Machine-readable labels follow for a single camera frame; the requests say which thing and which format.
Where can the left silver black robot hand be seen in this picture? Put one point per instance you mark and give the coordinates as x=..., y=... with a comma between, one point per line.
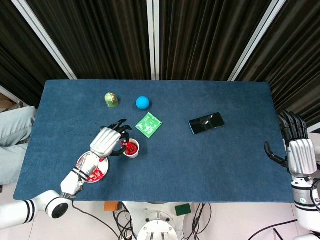
x=105, y=142

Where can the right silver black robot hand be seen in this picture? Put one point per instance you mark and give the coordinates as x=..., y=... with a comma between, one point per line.
x=301, y=157

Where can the red candy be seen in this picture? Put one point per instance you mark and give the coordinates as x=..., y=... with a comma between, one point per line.
x=98, y=175
x=125, y=144
x=135, y=148
x=91, y=178
x=128, y=151

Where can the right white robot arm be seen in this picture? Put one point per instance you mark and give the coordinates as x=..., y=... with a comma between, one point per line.
x=305, y=210

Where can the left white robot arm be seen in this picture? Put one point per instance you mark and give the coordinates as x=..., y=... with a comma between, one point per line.
x=72, y=185

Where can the silver metal plate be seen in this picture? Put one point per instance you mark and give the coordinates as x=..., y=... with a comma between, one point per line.
x=105, y=167

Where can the white paper cup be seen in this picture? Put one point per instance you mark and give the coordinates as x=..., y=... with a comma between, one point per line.
x=131, y=156

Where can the green gold figurine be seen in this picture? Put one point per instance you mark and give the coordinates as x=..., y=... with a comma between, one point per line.
x=111, y=100

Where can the green sachet packet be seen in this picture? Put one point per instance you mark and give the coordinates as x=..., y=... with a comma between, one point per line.
x=148, y=125

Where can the blue ball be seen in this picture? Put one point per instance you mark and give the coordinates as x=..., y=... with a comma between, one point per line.
x=142, y=103

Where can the orange block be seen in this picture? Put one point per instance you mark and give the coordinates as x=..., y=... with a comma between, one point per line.
x=111, y=206

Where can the blue table mat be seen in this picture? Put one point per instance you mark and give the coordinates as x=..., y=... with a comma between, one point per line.
x=187, y=170

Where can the light blue jeans leg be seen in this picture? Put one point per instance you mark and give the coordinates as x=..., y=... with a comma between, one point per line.
x=15, y=125
x=10, y=165

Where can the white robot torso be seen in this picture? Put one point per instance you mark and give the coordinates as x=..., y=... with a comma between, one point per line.
x=156, y=220

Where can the black pleated curtain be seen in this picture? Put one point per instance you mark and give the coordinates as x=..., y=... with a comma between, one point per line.
x=15, y=50
x=300, y=62
x=100, y=37
x=200, y=37

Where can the black smartphone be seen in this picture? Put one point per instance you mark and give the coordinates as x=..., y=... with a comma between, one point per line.
x=206, y=123

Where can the dark green block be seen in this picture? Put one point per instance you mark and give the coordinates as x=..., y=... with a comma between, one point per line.
x=183, y=210

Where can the white frame post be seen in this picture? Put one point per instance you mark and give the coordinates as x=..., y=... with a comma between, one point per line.
x=153, y=37
x=7, y=92
x=258, y=37
x=315, y=128
x=43, y=35

